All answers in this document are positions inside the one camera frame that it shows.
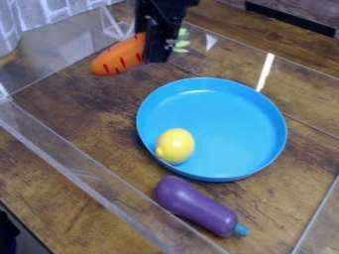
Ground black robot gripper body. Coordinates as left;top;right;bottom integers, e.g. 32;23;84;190
135;0;201;25

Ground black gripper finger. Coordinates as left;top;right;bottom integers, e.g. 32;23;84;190
135;10;150;33
143;16;183;64

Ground orange toy carrot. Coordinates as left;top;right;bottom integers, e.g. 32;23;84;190
90;27;194;77

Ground blue round tray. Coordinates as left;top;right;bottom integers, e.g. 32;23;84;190
136;77;287;182

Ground black bar in background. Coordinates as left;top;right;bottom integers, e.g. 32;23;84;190
246;0;337;38

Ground white patterned curtain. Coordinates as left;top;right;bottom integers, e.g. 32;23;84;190
0;0;123;58

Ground yellow toy lemon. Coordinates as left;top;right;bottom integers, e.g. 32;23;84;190
155;128;195;165

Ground purple toy eggplant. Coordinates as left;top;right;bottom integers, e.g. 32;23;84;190
155;176;250;237

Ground clear acrylic enclosure wall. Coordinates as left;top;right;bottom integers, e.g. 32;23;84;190
0;0;339;254

